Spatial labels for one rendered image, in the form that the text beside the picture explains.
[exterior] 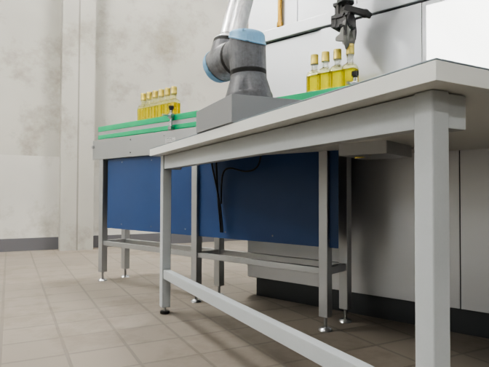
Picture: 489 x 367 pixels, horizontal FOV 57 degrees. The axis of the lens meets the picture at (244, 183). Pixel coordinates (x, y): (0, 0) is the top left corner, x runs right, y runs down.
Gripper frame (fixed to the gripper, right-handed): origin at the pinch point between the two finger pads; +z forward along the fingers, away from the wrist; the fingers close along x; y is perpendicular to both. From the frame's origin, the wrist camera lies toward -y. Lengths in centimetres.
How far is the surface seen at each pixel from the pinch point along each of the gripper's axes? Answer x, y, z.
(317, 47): -14.7, 24.9, -8.5
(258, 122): 81, -16, 44
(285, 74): -14.5, 43.6, 1.4
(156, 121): 15, 110, 22
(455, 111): 90, -67, 48
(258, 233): 14, 38, 80
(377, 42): -12.0, -6.6, -3.4
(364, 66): -12.0, -0.5, 6.0
